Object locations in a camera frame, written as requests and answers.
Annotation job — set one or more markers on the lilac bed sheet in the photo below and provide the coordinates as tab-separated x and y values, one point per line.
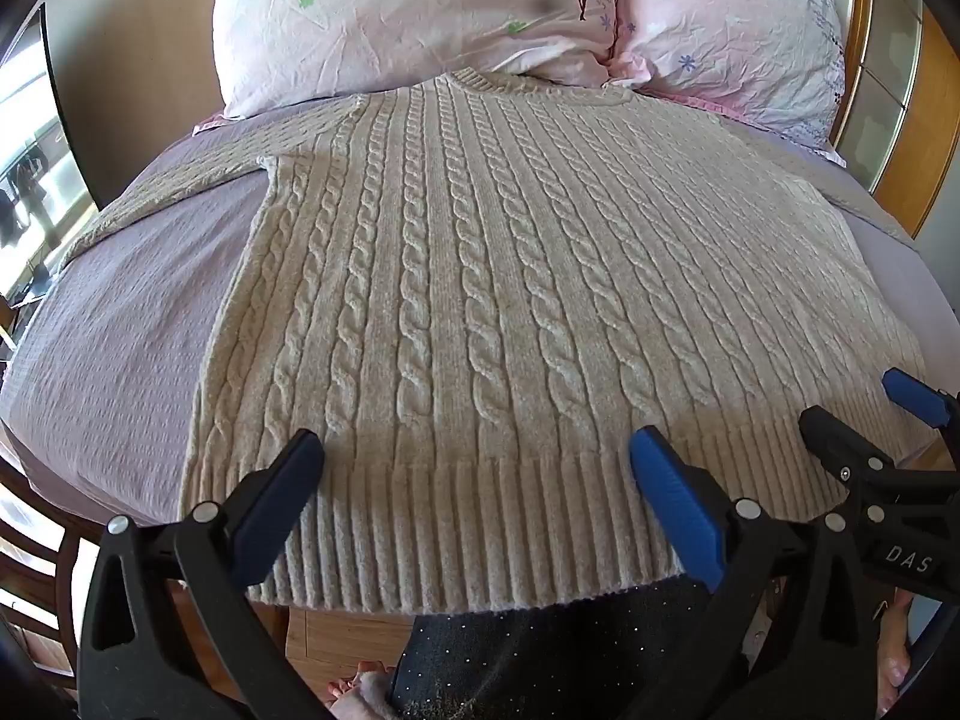
127	360

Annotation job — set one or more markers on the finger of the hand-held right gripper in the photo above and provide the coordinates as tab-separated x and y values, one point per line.
832	441
911	399

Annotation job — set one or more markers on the person's bare foot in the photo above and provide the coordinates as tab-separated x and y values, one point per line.
360	694

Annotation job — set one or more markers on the pink floral pillow with tree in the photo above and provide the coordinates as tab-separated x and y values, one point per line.
390	15

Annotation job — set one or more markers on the person's leg in dark pants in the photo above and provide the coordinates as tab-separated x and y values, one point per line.
570	652

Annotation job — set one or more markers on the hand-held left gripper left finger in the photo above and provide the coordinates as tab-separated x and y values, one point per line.
279	499

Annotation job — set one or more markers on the person's right hand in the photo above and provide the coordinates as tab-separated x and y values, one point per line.
895	645

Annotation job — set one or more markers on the wooden chair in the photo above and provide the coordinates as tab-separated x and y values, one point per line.
37	562

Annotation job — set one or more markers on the glass window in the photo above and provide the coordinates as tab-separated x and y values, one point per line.
34	157

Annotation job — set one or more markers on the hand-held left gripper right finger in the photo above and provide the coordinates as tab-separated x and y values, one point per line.
675	499

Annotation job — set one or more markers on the wooden wardrobe with glass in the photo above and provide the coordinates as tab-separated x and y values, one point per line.
892	67

